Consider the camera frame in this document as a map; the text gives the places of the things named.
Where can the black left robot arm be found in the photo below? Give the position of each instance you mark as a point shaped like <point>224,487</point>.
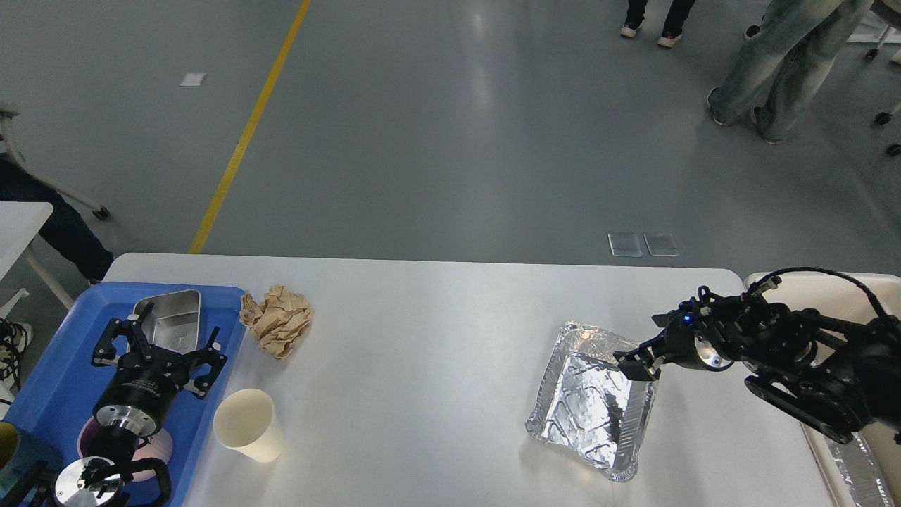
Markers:
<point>105,481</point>

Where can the foil tray in bin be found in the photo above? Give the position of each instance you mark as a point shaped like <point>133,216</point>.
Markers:
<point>860,474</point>

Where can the person in light jeans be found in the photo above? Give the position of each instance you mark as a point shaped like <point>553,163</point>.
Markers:
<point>778,72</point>

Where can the seated person leg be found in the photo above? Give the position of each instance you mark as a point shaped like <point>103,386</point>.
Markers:
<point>65,229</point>

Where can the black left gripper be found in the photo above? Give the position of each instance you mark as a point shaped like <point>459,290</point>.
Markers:
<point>141,387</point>

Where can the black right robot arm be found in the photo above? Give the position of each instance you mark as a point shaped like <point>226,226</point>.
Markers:
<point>835,376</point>

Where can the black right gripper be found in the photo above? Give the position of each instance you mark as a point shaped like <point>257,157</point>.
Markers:
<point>675,344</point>

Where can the aluminium foil tray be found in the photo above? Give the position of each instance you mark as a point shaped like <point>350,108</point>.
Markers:
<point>586,405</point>

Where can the cream paper cup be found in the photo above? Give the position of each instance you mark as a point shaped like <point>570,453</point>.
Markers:
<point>246,422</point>

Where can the white plastic bin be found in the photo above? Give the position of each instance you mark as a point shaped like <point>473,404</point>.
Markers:
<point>842,300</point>

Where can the blue plastic tray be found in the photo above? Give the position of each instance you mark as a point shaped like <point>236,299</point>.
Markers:
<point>59,396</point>

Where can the teal cup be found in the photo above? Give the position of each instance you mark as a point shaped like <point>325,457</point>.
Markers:
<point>19,451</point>

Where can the white side table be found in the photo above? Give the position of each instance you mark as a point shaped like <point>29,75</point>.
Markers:
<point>20,224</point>

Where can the stainless steel rectangular tray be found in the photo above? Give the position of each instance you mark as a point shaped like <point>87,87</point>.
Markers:
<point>171,320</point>

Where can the pink plastic mug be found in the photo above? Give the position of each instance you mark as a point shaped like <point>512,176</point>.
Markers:
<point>158,443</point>

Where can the brown paper ball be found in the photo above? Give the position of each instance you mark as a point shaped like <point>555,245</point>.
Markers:
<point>278,322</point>

